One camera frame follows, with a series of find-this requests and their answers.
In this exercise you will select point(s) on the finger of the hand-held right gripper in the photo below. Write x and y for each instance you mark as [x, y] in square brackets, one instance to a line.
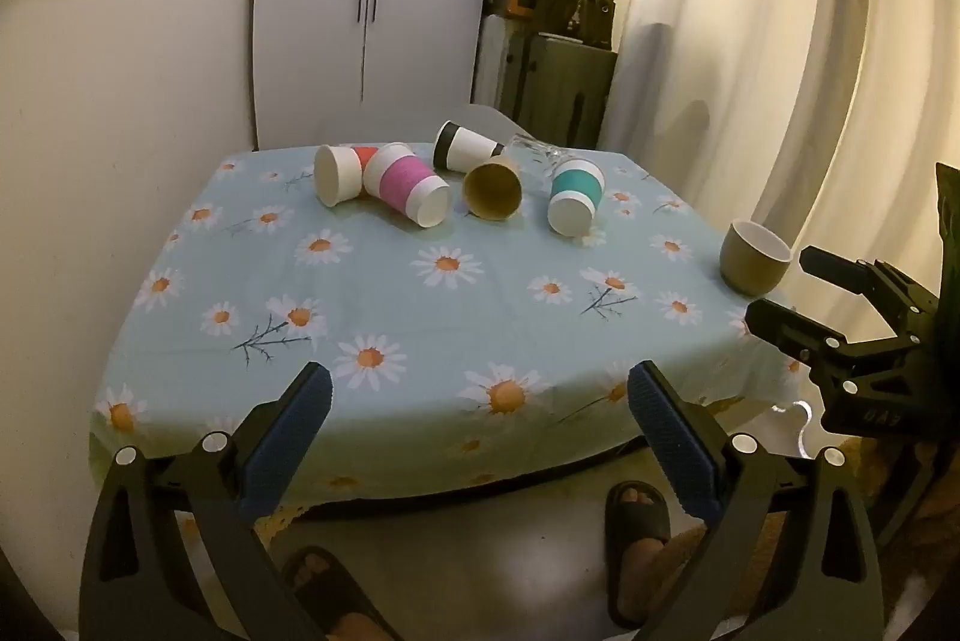
[795, 330]
[840, 270]

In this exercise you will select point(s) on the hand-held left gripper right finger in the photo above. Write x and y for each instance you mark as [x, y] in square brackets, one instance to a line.
[675, 442]

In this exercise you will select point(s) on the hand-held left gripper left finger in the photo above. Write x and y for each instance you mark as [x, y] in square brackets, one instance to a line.
[289, 446]

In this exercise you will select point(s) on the olive ceramic cup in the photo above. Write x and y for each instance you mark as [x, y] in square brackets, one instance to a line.
[750, 262]

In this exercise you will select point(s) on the teal banded paper cup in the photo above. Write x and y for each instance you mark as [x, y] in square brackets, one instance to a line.
[576, 191]

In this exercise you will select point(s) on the white paper cup red band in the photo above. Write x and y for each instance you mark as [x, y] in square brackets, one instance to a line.
[337, 172]

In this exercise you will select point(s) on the pink banded paper cup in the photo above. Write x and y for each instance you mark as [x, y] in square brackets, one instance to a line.
[405, 184]

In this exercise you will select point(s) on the brown paper cup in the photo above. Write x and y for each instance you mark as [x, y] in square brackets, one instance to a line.
[493, 190]

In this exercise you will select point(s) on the clear glass cup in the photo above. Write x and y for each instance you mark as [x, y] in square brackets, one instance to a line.
[536, 152]

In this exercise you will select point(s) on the black and white paper cup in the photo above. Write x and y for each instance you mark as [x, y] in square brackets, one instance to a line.
[469, 146]

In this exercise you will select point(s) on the black sandal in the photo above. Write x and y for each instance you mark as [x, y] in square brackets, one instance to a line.
[626, 513]
[337, 600]

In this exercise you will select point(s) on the person's right foot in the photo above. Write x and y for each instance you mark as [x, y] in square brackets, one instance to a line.
[641, 536]

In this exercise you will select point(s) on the person's foot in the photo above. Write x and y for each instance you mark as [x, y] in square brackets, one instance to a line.
[315, 566]
[641, 536]

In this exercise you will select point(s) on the person's left foot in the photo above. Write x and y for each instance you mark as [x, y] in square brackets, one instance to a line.
[315, 566]

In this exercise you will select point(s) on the daisy print blue tablecloth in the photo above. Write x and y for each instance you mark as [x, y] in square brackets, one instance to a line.
[420, 311]

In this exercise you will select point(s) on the cream curtain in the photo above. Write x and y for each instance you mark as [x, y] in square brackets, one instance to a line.
[787, 49]

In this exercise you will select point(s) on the dark cabinet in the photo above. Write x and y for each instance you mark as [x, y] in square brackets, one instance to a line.
[566, 86]

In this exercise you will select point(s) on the white wardrobe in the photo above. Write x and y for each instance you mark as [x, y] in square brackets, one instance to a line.
[315, 11]

